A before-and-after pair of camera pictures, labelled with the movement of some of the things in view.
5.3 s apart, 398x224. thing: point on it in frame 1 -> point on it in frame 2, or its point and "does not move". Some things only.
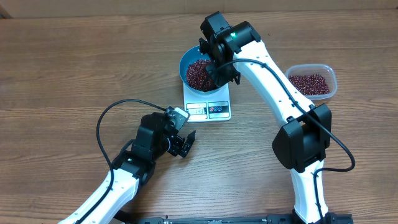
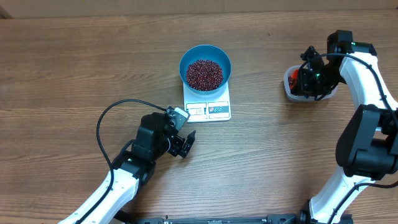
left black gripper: [175, 146] does not move
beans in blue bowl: [196, 74] does not move
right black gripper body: [223, 71] -> [317, 81]
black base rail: [329, 218] does not move
